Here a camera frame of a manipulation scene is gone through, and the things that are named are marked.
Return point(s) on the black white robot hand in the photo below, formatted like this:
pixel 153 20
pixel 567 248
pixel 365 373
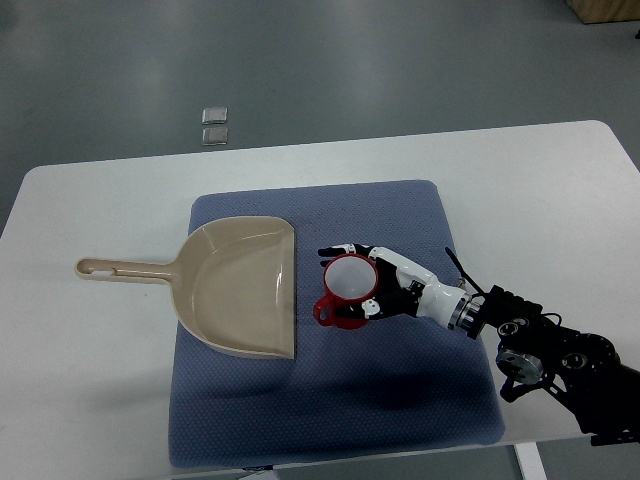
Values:
pixel 401 287

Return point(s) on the red cup white inside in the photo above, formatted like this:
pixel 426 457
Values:
pixel 349 279

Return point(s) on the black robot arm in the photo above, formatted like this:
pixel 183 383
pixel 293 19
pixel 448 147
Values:
pixel 581 371

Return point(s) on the beige plastic dustpan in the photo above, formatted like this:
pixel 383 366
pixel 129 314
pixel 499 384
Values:
pixel 233 285

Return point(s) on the blue fabric mat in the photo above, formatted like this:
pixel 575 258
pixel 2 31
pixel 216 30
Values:
pixel 393 385

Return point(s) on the white table leg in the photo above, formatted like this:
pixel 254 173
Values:
pixel 529 461

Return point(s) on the lower metal floor plate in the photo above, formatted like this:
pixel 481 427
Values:
pixel 213 136

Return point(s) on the metal floor plate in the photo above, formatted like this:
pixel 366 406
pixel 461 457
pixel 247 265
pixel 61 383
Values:
pixel 214 115
pixel 213 136

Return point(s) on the upper metal floor plate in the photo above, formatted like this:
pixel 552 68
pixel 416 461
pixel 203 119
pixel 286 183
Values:
pixel 214 115

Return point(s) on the wooden box corner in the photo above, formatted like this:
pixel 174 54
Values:
pixel 605 11

